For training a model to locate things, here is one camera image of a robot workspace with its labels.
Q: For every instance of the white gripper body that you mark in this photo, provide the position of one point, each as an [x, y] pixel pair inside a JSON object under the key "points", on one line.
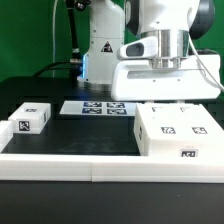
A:
{"points": [[137, 80]]}

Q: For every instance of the white cabinet door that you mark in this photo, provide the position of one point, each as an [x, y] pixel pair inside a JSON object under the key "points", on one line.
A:
{"points": [[157, 121], [197, 122]]}

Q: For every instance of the white cabinet body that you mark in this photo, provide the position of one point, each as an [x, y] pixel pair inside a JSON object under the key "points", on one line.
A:
{"points": [[180, 145]]}

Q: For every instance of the small white tagged box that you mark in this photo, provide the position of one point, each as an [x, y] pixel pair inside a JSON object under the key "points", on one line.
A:
{"points": [[30, 117]]}

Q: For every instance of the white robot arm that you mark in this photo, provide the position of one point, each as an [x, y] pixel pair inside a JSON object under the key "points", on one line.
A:
{"points": [[176, 23]]}

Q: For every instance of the white U-shaped fence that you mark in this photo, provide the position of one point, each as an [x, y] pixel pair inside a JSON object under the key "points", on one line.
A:
{"points": [[104, 168]]}

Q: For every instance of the white sheet with markers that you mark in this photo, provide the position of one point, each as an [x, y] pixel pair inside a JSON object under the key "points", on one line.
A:
{"points": [[98, 108]]}

